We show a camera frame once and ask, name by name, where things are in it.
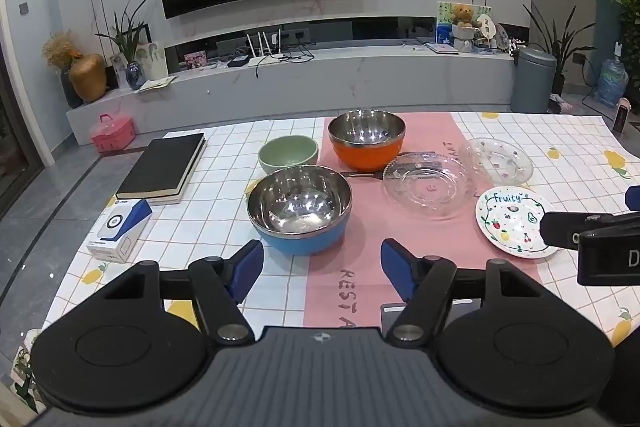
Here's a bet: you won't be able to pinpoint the white fruit print plate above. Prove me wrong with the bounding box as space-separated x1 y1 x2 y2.
475 187 563 259

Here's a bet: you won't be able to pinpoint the pink basket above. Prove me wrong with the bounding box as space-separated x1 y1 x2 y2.
90 114 137 153

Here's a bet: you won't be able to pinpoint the small black pink device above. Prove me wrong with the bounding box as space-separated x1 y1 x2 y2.
612 97 633 134

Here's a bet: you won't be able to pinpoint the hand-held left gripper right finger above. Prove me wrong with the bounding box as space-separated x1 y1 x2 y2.
381 238 541 343

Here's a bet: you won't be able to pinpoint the green bushy plant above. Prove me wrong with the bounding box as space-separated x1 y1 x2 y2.
607 0 640 72

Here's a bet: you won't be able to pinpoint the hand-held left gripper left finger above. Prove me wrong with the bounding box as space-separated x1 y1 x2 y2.
102 239 265 345

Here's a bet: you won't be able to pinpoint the checked lemon print tablecloth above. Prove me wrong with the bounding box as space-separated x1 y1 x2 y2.
42 109 640 358

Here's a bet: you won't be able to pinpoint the beaded clear glass plate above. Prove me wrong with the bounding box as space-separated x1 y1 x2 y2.
382 153 475 222

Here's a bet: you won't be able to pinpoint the white mushroom picture card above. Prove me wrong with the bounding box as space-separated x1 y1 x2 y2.
136 41 168 80

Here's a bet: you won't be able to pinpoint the white and blue box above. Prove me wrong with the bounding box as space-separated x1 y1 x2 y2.
86 199 153 264

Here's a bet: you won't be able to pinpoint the teddy bear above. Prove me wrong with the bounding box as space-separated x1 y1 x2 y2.
451 4 476 52

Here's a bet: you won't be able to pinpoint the dried yellow flowers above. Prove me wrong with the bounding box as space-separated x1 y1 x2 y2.
42 30 83 68

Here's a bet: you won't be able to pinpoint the green ceramic bowl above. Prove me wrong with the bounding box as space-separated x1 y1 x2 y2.
258 135 320 176

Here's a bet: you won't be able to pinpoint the dotted clear glass dish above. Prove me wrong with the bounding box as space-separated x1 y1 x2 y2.
458 137 535 186

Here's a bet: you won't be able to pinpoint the long leaf potted plant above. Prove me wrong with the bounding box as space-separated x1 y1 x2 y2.
95 0 152 65

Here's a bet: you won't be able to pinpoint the stack of papers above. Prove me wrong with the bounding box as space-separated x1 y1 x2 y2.
136 76 178 94

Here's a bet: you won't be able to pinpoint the black book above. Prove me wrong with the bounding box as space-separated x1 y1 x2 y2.
115 133 207 206

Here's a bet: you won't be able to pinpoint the golden vase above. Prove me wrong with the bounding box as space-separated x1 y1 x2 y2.
68 54 108 103

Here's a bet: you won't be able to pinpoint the grey trash can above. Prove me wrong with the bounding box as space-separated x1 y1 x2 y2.
511 47 558 114

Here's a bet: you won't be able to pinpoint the blue steel bowl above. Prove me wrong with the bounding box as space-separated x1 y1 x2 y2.
246 165 353 256

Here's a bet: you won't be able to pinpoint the orange steel bowl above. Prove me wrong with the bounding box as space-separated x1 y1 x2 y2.
328 109 406 172

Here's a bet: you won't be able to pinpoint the tall leafy floor plant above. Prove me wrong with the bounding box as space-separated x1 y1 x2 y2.
522 2 598 95

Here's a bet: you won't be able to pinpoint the white router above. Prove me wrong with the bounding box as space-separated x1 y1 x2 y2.
245 28 283 62

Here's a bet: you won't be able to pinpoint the blue water bottle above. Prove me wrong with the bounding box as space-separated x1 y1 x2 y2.
595 57 629 108

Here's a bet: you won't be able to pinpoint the blue glass vase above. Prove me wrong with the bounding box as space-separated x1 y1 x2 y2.
125 62 147 90

